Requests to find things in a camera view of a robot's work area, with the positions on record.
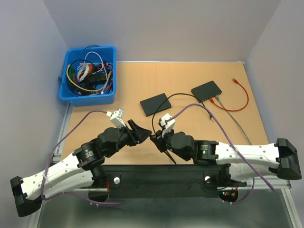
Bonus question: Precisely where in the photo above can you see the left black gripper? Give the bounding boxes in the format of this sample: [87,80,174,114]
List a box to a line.
[105,119,152,158]

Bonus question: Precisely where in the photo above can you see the black ethernet cable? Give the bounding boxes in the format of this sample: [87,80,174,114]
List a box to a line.
[148,93,214,164]

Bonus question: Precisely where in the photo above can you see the black network switch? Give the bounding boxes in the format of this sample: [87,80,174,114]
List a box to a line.
[191,81,222,103]
[140,93,171,117]

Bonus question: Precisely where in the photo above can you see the red ethernet cable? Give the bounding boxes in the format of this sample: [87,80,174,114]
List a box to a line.
[210,77,249,112]

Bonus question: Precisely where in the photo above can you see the grey ethernet cable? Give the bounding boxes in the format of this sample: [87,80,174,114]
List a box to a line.
[215,96,252,145]

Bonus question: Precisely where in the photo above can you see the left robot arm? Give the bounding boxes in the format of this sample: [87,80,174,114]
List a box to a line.
[10,120,152,217]

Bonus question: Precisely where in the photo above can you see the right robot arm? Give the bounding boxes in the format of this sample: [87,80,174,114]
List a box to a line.
[150,131,302,185]

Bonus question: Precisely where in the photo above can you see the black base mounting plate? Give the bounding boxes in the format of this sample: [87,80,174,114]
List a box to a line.
[88,164,247,199]

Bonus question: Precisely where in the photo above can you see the black adapter in bin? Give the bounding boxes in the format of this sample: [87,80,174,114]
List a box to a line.
[84,72,107,84]

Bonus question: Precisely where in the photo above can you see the blue plastic bin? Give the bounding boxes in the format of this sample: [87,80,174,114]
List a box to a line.
[58,46,117,106]

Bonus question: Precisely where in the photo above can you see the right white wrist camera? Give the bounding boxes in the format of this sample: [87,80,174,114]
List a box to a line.
[159,113,176,137]

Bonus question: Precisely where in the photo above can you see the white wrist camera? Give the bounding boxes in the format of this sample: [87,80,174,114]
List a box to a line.
[159,113,176,137]
[106,108,126,129]

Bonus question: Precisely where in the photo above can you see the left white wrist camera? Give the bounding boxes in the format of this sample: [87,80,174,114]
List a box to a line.
[106,108,126,129]

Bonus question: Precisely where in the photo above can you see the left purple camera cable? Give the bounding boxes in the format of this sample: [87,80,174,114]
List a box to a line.
[40,109,121,207]

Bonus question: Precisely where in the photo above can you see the white coiled cable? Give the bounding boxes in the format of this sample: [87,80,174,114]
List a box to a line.
[76,51,105,83]

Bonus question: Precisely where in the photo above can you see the yellow cable in bin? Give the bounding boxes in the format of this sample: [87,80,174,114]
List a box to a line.
[66,65,114,95]

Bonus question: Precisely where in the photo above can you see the aluminium frame rail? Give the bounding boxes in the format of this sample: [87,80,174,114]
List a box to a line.
[39,169,292,190]

